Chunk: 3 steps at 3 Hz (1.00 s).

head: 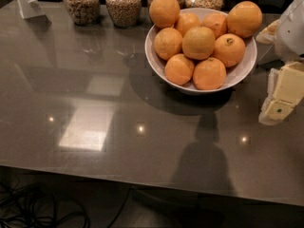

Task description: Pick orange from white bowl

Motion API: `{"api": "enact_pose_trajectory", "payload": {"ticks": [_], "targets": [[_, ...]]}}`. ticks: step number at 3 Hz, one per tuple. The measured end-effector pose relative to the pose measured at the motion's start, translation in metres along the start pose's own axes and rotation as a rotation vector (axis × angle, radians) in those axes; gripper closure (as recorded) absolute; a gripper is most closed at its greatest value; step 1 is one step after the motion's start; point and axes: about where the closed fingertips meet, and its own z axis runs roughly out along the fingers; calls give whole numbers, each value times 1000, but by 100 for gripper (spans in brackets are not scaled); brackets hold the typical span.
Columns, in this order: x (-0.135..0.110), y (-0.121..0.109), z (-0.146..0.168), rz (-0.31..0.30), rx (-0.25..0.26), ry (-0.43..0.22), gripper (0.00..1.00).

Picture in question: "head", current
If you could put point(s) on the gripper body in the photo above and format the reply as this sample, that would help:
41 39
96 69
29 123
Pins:
291 32

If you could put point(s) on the glass jar of nuts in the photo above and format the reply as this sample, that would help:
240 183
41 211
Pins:
83 12

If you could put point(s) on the white stand object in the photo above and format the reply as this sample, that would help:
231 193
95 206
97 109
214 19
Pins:
30 9

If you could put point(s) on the orange top left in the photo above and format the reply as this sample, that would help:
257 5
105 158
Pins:
164 13

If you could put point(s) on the orange right with stem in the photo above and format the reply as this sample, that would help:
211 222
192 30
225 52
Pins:
230 49

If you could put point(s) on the orange back middle right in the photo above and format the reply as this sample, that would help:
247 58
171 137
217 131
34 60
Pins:
216 22

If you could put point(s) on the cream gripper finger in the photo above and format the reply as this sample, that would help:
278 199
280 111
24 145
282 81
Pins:
270 115
286 109

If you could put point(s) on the glass jar of grains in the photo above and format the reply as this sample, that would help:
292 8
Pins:
124 13

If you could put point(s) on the orange top right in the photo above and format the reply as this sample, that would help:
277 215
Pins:
244 19

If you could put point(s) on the white ceramic bowl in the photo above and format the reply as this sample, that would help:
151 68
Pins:
235 74

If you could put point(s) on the orange front right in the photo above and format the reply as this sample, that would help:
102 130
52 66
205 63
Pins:
209 74

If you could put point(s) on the pale orange centre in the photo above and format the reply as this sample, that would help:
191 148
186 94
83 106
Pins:
198 43

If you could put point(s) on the orange front left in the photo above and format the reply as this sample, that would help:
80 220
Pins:
179 69

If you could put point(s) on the orange back middle left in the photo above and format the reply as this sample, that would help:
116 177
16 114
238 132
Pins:
186 21

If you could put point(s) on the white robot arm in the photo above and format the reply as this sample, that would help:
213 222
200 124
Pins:
285 37

